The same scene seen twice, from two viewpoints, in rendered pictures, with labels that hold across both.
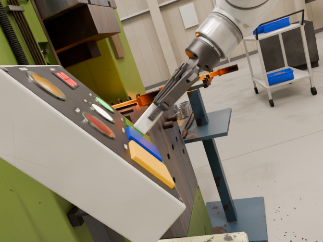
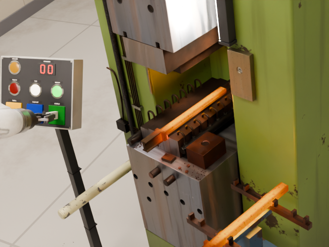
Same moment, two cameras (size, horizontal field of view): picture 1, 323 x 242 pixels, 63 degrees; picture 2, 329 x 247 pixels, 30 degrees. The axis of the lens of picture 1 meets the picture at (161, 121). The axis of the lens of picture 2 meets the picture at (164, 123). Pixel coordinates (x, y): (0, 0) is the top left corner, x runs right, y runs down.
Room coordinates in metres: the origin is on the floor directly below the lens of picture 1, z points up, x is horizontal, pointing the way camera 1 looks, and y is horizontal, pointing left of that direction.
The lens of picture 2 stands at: (1.98, -1.52, 2.29)
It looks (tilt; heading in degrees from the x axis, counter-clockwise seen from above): 34 degrees down; 121
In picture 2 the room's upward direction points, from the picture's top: 10 degrees counter-clockwise
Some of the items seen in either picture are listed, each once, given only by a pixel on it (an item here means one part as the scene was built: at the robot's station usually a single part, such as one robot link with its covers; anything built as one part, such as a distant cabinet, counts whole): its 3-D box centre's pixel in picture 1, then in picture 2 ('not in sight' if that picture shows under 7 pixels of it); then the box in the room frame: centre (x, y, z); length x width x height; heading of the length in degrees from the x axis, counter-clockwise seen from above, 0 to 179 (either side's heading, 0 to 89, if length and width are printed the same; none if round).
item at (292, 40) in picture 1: (286, 48); not in sight; (5.01, -2.70, 0.39); 1.12 x 0.92 x 0.78; 151
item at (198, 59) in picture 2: (63, 61); (200, 46); (1.12, 0.29, 1.24); 0.30 x 0.07 x 0.06; 70
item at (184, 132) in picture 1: (190, 119); not in sight; (1.60, -0.18, 0.69); 0.60 x 0.04 x 0.01; 159
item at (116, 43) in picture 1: (115, 40); (241, 74); (1.35, 0.08, 1.27); 0.09 x 0.02 x 0.17; 160
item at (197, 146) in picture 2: not in sight; (206, 150); (1.20, 0.06, 0.95); 0.12 x 0.09 x 0.07; 70
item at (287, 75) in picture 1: (275, 58); not in sight; (3.60, -1.77, 0.53); 1.12 x 0.65 x 1.05; 173
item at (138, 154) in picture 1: (148, 164); (14, 111); (0.37, 0.04, 1.01); 0.07 x 0.05 x 0.07; 5
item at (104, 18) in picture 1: (59, 39); (185, 30); (1.08, 0.26, 1.32); 0.42 x 0.20 x 0.10; 70
